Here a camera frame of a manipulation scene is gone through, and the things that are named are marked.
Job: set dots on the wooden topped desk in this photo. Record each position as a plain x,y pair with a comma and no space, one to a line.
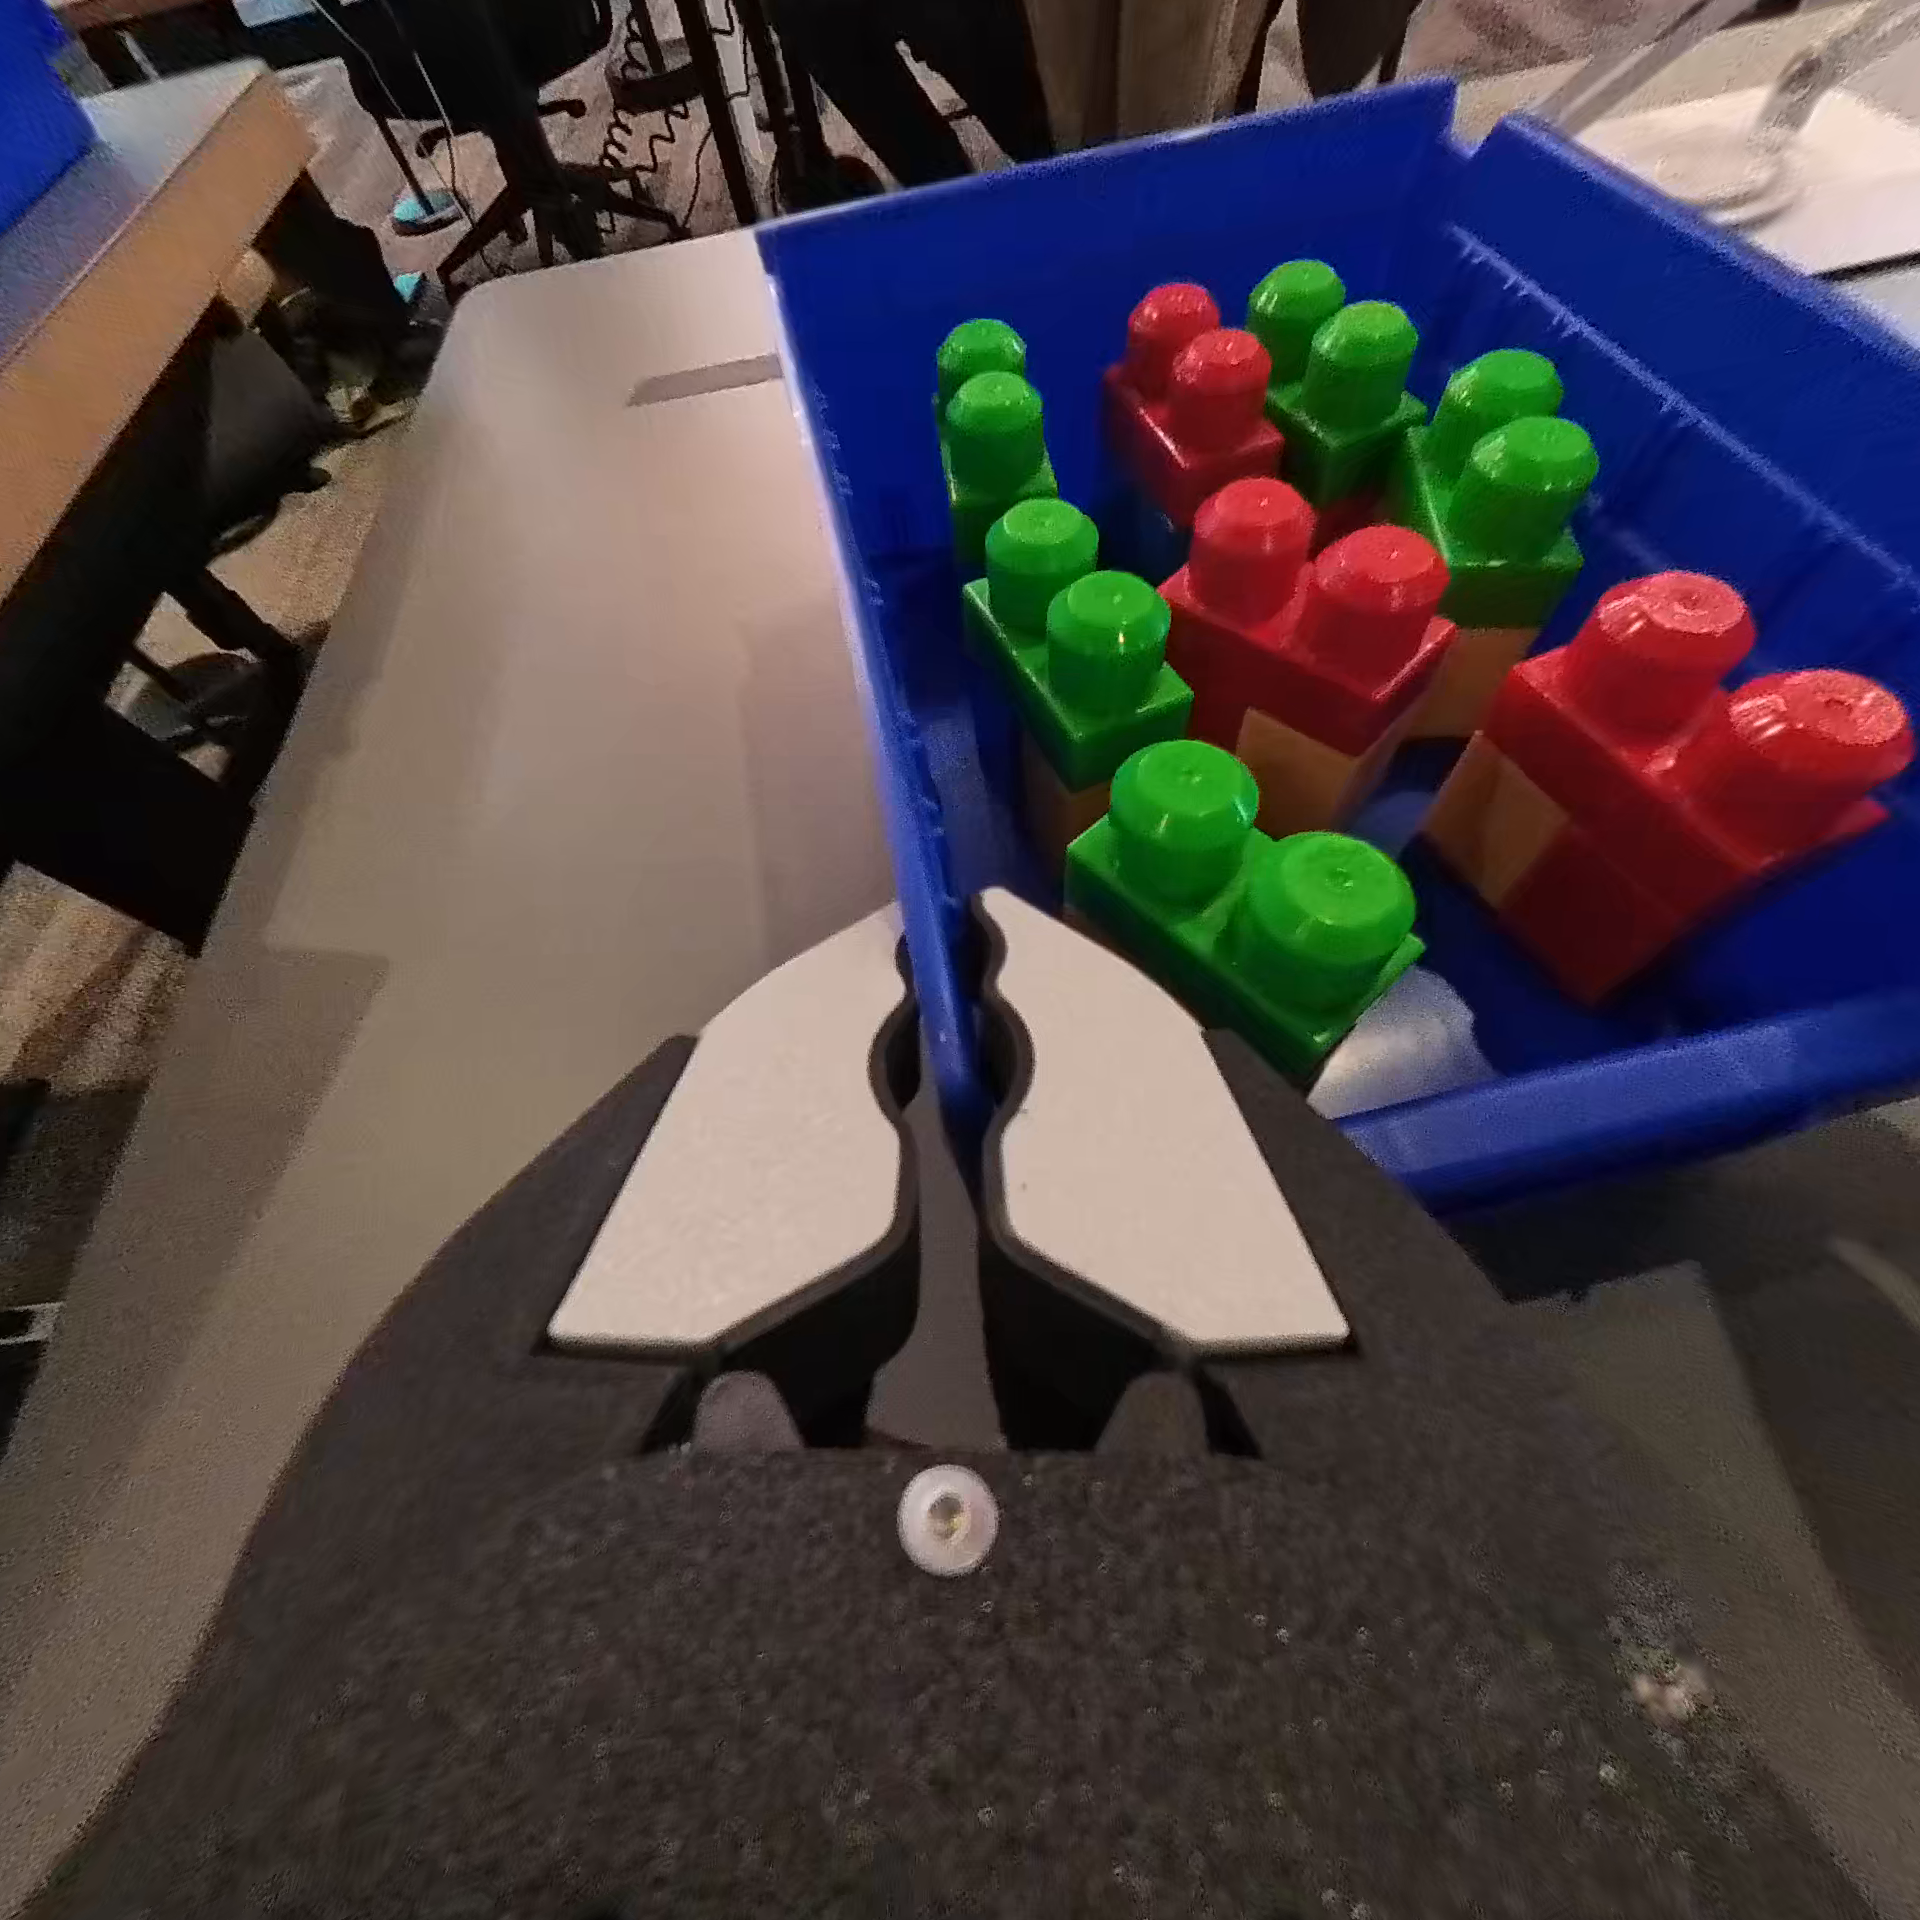
120,299

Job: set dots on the pile of colourful blocks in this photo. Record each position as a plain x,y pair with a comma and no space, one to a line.
1320,661

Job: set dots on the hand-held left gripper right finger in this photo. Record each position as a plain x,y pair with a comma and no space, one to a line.
1156,1200

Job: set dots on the white instruction sheet stand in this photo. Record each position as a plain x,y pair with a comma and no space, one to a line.
1846,180

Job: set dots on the blue plastic bin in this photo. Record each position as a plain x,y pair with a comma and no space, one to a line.
37,106
885,523

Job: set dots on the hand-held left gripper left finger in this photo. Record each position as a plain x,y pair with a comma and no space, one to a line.
750,1185

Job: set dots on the black chair base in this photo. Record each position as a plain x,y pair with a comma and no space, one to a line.
556,202

